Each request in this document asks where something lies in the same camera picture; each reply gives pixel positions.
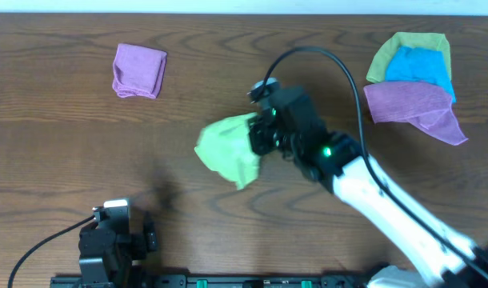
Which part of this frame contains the light green cloth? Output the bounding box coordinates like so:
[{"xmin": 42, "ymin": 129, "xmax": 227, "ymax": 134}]
[{"xmin": 194, "ymin": 113, "xmax": 260, "ymax": 190}]

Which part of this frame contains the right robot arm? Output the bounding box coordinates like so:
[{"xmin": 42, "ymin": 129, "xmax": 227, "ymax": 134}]
[{"xmin": 249, "ymin": 82, "xmax": 488, "ymax": 287}]

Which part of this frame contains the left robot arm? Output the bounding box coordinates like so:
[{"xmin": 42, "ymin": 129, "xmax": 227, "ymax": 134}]
[{"xmin": 78, "ymin": 206, "xmax": 158, "ymax": 288}]

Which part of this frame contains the blue cloth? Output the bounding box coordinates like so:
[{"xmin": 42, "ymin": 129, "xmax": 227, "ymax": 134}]
[{"xmin": 385, "ymin": 46, "xmax": 456, "ymax": 103}]

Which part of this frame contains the unfolded purple cloth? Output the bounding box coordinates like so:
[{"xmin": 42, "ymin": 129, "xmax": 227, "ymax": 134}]
[{"xmin": 364, "ymin": 82, "xmax": 468, "ymax": 146}]

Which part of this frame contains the folded purple cloth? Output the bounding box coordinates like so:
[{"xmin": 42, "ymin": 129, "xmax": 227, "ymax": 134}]
[{"xmin": 112, "ymin": 43, "xmax": 167, "ymax": 98}]

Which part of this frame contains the olive green cloth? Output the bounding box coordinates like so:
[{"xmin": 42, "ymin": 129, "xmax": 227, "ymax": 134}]
[{"xmin": 366, "ymin": 32, "xmax": 452, "ymax": 83}]

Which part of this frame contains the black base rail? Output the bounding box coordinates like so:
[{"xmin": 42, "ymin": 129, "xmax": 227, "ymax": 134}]
[{"xmin": 50, "ymin": 272, "xmax": 373, "ymax": 288}]

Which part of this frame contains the left black cable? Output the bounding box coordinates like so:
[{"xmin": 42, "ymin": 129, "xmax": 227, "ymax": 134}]
[{"xmin": 6, "ymin": 214, "xmax": 96, "ymax": 288}]

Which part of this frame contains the black cable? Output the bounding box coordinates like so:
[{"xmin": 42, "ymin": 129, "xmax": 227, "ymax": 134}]
[
  {"xmin": 6, "ymin": 214, "xmax": 96, "ymax": 288},
  {"xmin": 259, "ymin": 46, "xmax": 488, "ymax": 288}
]

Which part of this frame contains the right black cable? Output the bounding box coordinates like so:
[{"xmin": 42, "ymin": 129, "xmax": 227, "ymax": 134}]
[{"xmin": 259, "ymin": 46, "xmax": 488, "ymax": 288}]

